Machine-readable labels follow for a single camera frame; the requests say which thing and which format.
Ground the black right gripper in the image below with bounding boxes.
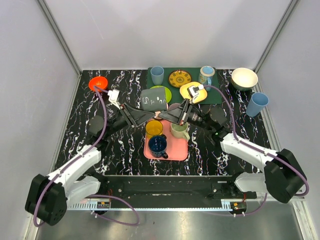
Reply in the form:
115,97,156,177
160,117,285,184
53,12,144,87
158,98,213,132

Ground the grey ceramic mug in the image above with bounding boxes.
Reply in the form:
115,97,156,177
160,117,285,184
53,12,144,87
140,87,167,112

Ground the dark blue ceramic mug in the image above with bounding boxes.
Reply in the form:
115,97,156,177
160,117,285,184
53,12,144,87
148,134,168,159

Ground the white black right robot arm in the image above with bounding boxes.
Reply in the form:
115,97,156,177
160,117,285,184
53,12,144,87
159,99,307,204

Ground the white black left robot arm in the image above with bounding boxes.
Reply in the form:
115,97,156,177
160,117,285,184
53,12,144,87
24,103,155,226

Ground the light green ceramic mug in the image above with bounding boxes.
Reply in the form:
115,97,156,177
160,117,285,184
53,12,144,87
170,123,190,141

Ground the pink ceramic mug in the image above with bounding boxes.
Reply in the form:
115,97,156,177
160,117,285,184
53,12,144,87
154,111,161,120

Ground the yellow glass mug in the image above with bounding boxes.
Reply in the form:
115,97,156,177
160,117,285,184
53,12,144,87
145,120,164,139

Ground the light blue patterned mug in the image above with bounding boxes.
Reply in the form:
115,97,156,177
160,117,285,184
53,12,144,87
198,66,216,86

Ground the purple translucent cup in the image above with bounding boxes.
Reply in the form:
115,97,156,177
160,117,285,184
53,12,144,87
168,104,179,111

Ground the lime green plate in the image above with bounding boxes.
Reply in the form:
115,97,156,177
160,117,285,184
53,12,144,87
151,85,172,103

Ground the yellow square plate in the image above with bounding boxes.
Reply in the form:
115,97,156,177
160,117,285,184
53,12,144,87
179,81,208,104

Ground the pink plastic tray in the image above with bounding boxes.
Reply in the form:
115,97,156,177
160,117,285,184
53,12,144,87
143,120,188,161

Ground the yellow black patterned saucer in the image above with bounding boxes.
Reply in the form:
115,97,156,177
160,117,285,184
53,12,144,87
168,69,192,88

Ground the light blue cup on mat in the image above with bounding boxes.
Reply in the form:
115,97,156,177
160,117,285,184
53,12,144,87
150,66,165,85

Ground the orange plastic bowl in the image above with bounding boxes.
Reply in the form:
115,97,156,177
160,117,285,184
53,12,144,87
88,76,108,92

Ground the white floral ceramic bowl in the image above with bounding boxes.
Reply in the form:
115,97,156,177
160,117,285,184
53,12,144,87
231,67,259,91

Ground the light blue plastic cup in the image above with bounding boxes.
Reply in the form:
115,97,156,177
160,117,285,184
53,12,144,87
246,92,269,118

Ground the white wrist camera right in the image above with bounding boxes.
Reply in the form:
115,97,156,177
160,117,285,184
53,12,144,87
187,84,204,99

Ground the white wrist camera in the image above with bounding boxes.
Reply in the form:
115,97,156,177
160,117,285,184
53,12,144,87
107,89,120,108
187,84,204,99

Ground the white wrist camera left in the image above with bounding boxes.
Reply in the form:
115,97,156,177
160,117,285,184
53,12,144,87
107,89,120,108

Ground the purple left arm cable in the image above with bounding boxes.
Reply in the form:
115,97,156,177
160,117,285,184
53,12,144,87
32,86,140,227

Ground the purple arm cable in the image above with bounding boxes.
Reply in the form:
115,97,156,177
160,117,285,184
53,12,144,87
203,84,308,217
32,86,140,227

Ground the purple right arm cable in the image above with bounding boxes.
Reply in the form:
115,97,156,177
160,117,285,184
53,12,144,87
203,84,308,217

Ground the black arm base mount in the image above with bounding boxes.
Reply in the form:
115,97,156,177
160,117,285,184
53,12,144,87
107,175,257,200

